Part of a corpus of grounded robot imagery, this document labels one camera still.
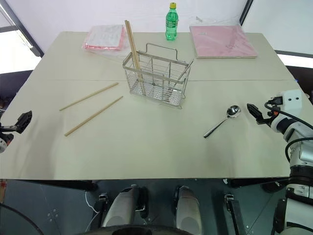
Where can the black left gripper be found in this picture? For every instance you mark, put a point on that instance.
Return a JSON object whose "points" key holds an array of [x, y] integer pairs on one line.
{"points": [[6, 129]]}

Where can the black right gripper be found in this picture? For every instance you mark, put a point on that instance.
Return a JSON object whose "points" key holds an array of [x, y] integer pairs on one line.
{"points": [[269, 118]]}

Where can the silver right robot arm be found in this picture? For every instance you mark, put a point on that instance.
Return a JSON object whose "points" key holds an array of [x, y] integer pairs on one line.
{"points": [[297, 137]]}

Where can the silver metal spoon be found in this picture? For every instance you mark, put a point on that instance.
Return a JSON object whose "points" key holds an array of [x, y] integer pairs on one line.
{"points": [[234, 111]]}

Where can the light wooden chopstick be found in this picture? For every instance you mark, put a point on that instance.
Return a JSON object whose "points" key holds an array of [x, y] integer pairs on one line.
{"points": [[131, 41], [94, 115], [134, 46], [89, 96]]}

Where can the pink flat paper stack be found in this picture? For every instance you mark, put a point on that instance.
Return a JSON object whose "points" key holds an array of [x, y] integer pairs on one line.
{"points": [[221, 41]]}

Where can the silver robot body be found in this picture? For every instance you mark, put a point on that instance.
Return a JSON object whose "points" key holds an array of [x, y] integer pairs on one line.
{"points": [[297, 205]]}

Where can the pink packet in clear plastic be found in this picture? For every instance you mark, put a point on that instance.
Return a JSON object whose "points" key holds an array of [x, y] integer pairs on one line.
{"points": [[105, 38]]}

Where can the green plastic bottle yellow cap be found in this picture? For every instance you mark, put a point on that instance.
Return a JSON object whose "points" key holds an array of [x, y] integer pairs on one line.
{"points": [[172, 27]]}

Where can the grey rounded robot leg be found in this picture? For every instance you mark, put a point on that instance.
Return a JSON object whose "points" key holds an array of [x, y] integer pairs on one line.
{"points": [[122, 210], [188, 210]]}

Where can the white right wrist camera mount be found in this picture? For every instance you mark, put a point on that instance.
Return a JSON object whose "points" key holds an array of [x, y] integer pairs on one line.
{"points": [[292, 101]]}

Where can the black metal frame pole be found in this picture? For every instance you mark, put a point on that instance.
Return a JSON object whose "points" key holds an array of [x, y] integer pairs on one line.
{"points": [[22, 27], [246, 11]]}

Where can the black table leg bracket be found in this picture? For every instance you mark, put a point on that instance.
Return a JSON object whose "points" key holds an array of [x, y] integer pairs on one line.
{"points": [[103, 198], [232, 210]]}

